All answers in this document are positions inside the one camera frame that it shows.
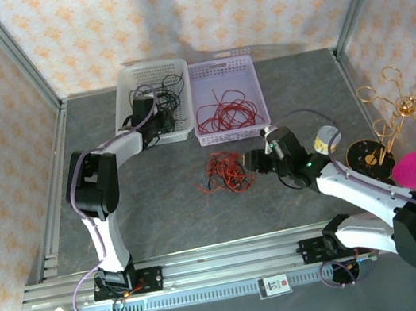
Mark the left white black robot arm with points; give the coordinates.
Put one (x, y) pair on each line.
(105, 238)

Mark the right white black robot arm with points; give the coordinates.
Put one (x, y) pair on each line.
(359, 189)

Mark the small white yellow jar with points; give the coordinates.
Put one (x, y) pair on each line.
(326, 140)

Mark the white perforated plastic basket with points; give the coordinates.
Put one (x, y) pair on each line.
(180, 88)

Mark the black round disc base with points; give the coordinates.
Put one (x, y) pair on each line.
(362, 160)

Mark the lavender perforated plastic basket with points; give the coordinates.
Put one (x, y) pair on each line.
(226, 75)

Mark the pink fluffy disc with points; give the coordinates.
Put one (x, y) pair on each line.
(414, 169)

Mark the white label card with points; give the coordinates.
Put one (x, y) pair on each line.
(274, 285)

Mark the aluminium side rail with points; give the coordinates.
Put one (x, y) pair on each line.
(53, 191)
(347, 78)

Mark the aluminium mounting rail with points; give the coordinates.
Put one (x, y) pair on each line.
(230, 258)

